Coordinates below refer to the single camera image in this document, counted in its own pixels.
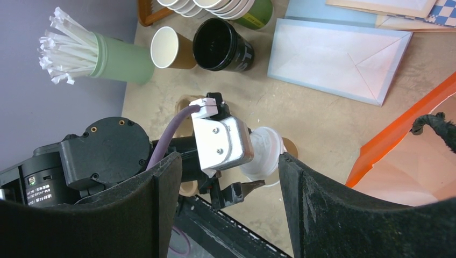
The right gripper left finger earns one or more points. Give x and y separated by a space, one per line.
131 219

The white cup stack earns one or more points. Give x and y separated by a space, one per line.
251 14
185 8

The orange paper bag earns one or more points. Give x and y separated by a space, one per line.
408 169

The left white cup stack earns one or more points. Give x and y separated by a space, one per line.
185 8

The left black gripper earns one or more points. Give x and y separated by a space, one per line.
195 182

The white cup lid picked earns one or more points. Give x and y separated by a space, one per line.
268 145

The black paper cup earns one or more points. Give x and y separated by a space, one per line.
217 46

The blue checkered paper bag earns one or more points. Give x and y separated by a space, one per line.
442 13

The green straw holder cup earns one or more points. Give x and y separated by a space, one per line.
121 61

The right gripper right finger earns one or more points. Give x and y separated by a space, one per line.
328 219

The right white cup stack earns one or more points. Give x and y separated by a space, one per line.
251 14

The wooden shelf rack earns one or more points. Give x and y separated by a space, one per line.
148 13

